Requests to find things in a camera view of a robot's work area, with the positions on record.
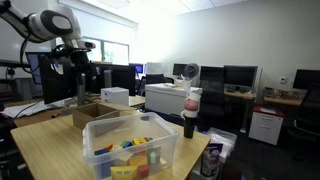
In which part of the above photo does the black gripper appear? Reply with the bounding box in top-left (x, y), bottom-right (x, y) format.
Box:
top-left (65, 48), bottom-right (97, 77)

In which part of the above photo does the brown cardboard box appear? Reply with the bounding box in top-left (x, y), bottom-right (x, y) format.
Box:
top-left (72, 103), bottom-right (120, 129)

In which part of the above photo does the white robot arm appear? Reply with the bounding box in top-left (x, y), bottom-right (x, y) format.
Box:
top-left (0, 0), bottom-right (96, 73)

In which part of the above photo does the white small box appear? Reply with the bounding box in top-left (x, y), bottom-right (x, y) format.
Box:
top-left (100, 87), bottom-right (129, 106)

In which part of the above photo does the silver monitor stand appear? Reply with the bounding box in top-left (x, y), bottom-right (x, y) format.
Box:
top-left (77, 73), bottom-right (86, 106)

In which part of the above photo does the black computer monitor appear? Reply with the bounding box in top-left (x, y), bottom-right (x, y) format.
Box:
top-left (38, 55), bottom-right (77, 104)

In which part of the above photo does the blue toy block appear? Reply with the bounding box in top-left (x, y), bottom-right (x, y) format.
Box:
top-left (94, 148), bottom-right (109, 155)

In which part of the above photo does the white cabinet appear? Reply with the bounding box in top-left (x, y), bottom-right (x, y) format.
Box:
top-left (145, 83), bottom-right (187, 115)

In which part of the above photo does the black monitor centre back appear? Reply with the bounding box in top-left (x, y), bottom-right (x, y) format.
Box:
top-left (173, 63), bottom-right (186, 76)

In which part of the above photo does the clear plastic bin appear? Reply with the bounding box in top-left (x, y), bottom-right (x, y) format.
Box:
top-left (83, 113), bottom-right (179, 180)

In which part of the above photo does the grey desk fan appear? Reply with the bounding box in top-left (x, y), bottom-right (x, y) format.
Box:
top-left (181, 63), bottom-right (199, 91)

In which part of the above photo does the orange toy block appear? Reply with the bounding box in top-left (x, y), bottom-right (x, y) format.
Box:
top-left (129, 155), bottom-right (148, 166)

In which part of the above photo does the yellow toy block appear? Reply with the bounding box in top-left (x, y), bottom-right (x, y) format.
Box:
top-left (111, 166), bottom-right (138, 180)

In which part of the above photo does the green toy block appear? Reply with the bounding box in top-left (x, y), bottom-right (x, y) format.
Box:
top-left (147, 148), bottom-right (161, 164)

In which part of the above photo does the red toy block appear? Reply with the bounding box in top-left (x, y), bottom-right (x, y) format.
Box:
top-left (138, 165), bottom-right (150, 179)

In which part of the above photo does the black office chair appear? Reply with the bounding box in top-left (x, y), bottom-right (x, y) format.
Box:
top-left (198, 66), bottom-right (225, 130)

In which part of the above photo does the black monitor right desk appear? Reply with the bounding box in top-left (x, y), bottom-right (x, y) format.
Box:
top-left (224, 65), bottom-right (258, 88)

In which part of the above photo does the clear plastic container floor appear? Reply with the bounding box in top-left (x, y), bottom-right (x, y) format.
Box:
top-left (208, 127), bottom-right (237, 162)

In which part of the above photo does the wooden back desk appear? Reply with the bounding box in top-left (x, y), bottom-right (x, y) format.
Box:
top-left (224, 91), bottom-right (256, 133)

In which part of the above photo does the snack bag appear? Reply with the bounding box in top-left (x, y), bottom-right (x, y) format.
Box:
top-left (200, 143), bottom-right (223, 177)

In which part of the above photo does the black monitor far right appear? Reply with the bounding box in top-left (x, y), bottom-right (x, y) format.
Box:
top-left (293, 69), bottom-right (320, 90)

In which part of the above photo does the white red drawer pedestal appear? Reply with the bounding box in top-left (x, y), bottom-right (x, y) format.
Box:
top-left (249, 105), bottom-right (284, 145)

